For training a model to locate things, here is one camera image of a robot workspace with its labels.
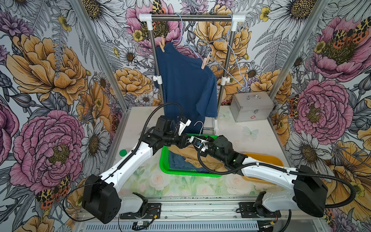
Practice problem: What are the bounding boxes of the tan t-shirt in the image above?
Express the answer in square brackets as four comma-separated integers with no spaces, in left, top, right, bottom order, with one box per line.
[168,145,227,172]

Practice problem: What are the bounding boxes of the slate blue t-shirt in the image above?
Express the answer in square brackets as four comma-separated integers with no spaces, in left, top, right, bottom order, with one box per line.
[169,151,208,173]

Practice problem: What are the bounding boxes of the light blue wire hanger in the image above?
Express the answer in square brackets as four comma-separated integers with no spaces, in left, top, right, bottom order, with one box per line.
[207,14,247,89]

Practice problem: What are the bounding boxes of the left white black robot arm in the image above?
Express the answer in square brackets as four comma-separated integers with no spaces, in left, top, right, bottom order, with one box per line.
[82,116,191,224]

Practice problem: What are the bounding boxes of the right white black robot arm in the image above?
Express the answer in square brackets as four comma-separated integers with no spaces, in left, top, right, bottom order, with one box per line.
[189,135,328,218]

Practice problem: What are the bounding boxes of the light blue hanger navy shirt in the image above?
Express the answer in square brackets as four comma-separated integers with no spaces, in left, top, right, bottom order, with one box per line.
[172,13,202,59]

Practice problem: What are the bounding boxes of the green perforated plastic basket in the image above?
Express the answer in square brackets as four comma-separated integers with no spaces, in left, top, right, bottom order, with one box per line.
[159,146,221,178]

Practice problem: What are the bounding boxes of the yellow plastic tray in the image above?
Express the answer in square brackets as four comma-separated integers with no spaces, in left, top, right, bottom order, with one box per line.
[242,152,284,185]

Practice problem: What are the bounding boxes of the silver metal case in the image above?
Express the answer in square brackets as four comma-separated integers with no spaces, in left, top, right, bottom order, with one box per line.
[230,92,274,122]

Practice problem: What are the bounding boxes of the green capped bottle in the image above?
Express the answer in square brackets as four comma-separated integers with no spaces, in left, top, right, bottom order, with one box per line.
[119,149,128,157]

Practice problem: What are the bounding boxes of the dark navy t-shirt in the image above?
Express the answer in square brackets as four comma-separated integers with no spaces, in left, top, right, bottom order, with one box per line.
[156,43,218,133]

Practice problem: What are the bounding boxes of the metal clothes rack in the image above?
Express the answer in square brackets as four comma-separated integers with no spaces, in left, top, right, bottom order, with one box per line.
[138,13,246,134]

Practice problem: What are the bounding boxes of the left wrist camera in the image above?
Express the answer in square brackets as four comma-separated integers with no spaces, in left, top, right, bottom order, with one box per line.
[177,117,191,136]

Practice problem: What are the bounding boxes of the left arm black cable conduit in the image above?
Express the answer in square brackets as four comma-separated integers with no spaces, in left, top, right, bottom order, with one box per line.
[62,102,185,222]

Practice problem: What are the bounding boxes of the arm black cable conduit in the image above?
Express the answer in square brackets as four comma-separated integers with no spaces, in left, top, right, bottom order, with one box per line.
[197,149,357,209]
[62,102,185,222]

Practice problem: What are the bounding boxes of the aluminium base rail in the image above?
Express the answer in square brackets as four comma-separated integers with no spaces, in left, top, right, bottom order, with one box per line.
[74,196,330,232]

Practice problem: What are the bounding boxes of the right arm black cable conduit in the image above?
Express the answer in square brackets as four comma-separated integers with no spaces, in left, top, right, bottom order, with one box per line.
[197,149,357,209]

